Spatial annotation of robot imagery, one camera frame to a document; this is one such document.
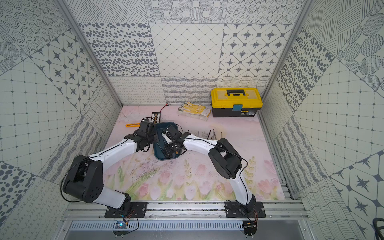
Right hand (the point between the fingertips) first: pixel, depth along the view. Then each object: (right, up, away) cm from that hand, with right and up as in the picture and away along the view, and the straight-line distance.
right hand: (169, 150), depth 91 cm
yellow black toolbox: (+44, +31, +10) cm, 55 cm away
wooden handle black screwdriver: (+26, +8, +13) cm, 30 cm away
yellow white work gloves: (+17, +26, +24) cm, 39 cm away
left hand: (-9, +11, 0) cm, 14 cm away
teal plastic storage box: (0, +16, -18) cm, 24 cm away
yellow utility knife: (-30, +15, +17) cm, 37 cm away
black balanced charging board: (-14, +21, +20) cm, 32 cm away
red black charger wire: (-8, +31, +31) cm, 45 cm away
